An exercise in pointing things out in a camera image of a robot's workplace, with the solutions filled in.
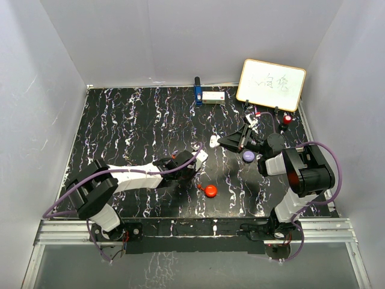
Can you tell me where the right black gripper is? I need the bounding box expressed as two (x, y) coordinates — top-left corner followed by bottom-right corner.
(217, 123), (268, 156)

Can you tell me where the white earbud charging case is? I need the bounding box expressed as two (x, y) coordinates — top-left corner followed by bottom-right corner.
(209, 135), (220, 148)

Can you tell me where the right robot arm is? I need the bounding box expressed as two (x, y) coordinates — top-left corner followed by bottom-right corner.
(218, 125), (335, 239)

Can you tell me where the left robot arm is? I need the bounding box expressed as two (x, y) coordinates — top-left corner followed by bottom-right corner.
(66, 148), (208, 240)

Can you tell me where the purple earbud charging case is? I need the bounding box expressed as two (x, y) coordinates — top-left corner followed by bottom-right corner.
(242, 151), (255, 163)

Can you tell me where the red earbud charging case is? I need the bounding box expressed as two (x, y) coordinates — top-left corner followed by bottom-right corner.
(204, 185), (218, 198)

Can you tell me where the red earbud lower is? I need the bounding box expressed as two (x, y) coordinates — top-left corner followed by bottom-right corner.
(197, 184), (205, 191)

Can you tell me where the red emergency stop button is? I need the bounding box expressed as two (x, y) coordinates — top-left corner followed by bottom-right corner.
(279, 115), (292, 131)

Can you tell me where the white green carton box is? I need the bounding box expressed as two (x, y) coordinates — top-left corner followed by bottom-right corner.
(202, 92), (226, 104)

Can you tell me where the yellow framed whiteboard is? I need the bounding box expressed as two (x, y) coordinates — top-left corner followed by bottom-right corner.
(236, 59), (306, 112)

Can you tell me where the blue black marker device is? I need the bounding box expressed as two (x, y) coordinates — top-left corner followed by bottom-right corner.
(194, 76), (202, 106)

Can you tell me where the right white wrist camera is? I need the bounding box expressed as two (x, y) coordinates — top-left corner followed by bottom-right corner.
(244, 113), (260, 129)

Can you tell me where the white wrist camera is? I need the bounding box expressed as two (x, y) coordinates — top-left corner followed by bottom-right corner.
(244, 113), (260, 129)
(193, 150), (208, 172)

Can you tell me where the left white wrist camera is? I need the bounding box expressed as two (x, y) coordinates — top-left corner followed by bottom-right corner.
(193, 150), (208, 172)

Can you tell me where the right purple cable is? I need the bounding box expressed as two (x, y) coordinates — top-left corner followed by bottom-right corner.
(258, 111), (343, 229)

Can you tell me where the purple cable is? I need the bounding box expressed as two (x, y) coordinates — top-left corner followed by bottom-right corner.
(42, 141), (204, 263)
(258, 111), (343, 229)

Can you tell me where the black front base frame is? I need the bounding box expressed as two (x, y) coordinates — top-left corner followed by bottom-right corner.
(120, 215), (289, 256)

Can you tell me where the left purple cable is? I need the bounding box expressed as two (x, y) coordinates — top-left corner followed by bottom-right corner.
(42, 141), (204, 263)

